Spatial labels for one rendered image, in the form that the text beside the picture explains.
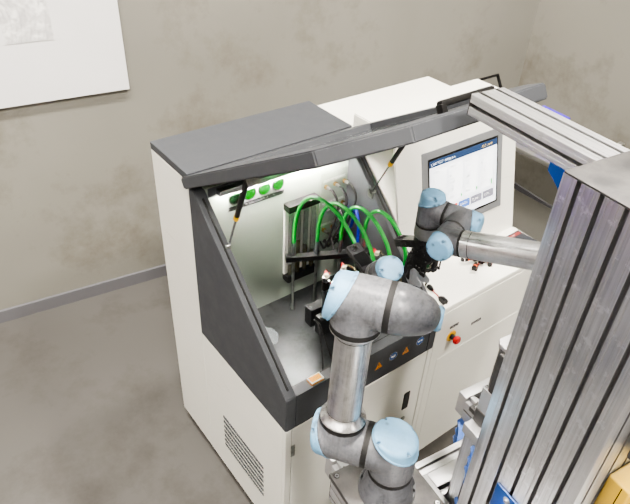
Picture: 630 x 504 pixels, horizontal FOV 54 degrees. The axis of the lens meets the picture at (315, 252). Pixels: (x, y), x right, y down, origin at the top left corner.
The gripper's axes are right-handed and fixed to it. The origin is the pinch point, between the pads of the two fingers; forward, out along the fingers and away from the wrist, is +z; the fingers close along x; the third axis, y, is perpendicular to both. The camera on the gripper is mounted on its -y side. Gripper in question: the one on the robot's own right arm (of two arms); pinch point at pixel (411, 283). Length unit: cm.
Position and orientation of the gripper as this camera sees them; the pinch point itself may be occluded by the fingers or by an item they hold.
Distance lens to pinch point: 201.9
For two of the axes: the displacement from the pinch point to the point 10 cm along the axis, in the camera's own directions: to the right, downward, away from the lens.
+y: 6.0, 5.0, -6.3
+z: -0.4, 8.0, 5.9
